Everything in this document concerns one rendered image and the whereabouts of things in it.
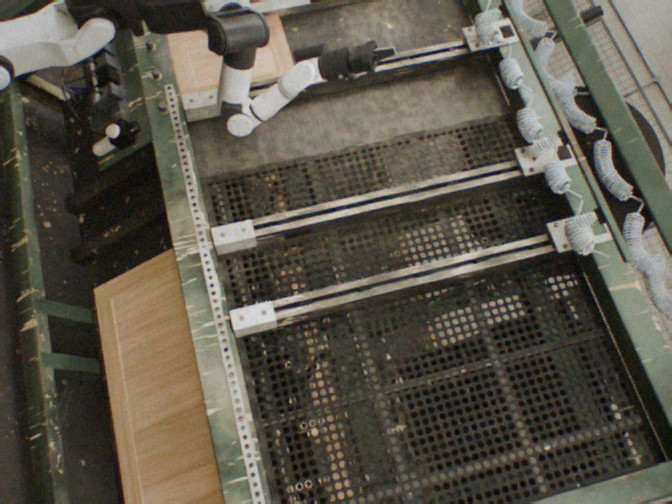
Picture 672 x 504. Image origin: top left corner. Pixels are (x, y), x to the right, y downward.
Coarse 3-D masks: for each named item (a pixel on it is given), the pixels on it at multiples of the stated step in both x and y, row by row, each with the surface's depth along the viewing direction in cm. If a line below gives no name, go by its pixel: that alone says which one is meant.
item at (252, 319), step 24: (600, 216) 204; (528, 240) 219; (552, 240) 217; (600, 240) 216; (432, 264) 214; (456, 264) 217; (480, 264) 215; (504, 264) 217; (336, 288) 210; (360, 288) 211; (384, 288) 211; (408, 288) 212; (240, 312) 206; (264, 312) 206; (288, 312) 206; (312, 312) 208; (336, 312) 214; (240, 336) 210
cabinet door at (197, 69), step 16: (272, 16) 258; (192, 32) 253; (272, 32) 255; (176, 48) 250; (192, 48) 251; (272, 48) 252; (176, 64) 247; (192, 64) 248; (208, 64) 248; (256, 64) 249; (272, 64) 249; (288, 64) 249; (192, 80) 245; (208, 80) 246; (256, 80) 246
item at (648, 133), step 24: (576, 96) 289; (576, 120) 286; (600, 120) 282; (648, 144) 271; (600, 168) 277; (624, 168) 273; (624, 216) 269; (648, 216) 265; (624, 240) 267; (552, 264) 277
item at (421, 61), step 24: (504, 24) 249; (432, 48) 248; (456, 48) 249; (480, 48) 244; (384, 72) 245; (408, 72) 249; (192, 96) 236; (216, 96) 236; (312, 96) 246; (192, 120) 240
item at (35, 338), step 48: (0, 96) 279; (48, 96) 307; (96, 192) 267; (144, 192) 264; (96, 240) 261; (144, 240) 258; (48, 336) 242; (96, 336) 257; (48, 384) 233; (48, 432) 225; (48, 480) 220
